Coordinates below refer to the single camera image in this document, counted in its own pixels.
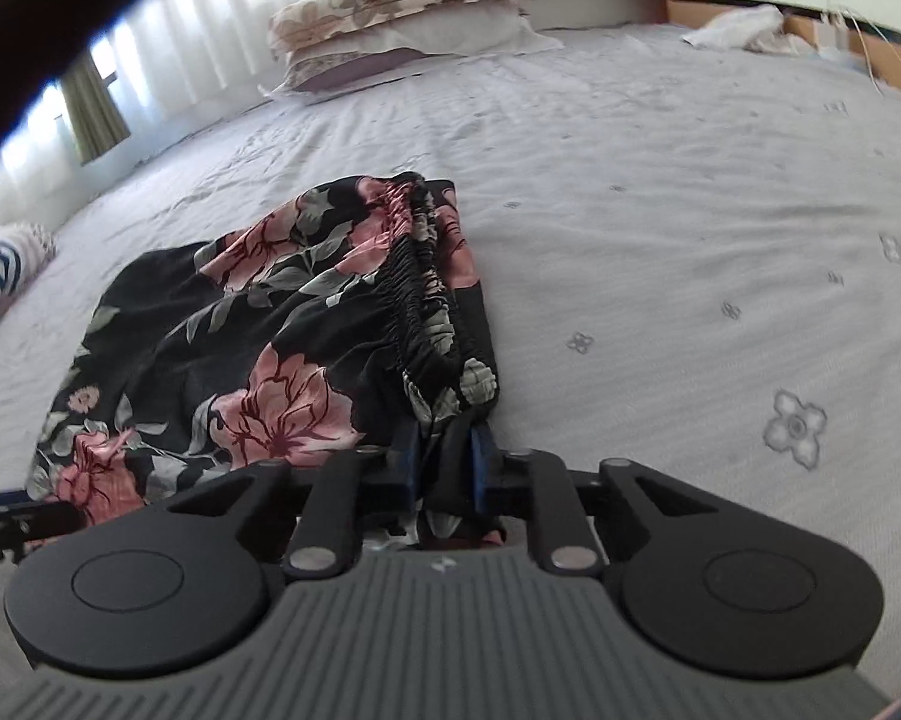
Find green curtain left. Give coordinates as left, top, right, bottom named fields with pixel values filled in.
left=58, top=49, right=130, bottom=164

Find wooden bed frame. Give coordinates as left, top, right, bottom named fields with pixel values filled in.
left=524, top=0, right=901, bottom=103

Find white floral bed sheet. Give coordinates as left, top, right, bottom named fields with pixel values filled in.
left=0, top=19, right=901, bottom=699

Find striped bolster pillow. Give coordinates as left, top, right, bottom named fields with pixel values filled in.
left=0, top=223, right=55, bottom=317

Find white sheer curtain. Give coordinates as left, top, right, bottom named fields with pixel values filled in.
left=0, top=0, right=298, bottom=226

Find white crumpled cloth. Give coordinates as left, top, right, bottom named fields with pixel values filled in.
left=681, top=5, right=816, bottom=57

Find black floral pants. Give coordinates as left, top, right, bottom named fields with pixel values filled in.
left=26, top=172, right=499, bottom=525

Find white lower pillow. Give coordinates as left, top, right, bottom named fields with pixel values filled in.
left=270, top=0, right=563, bottom=98

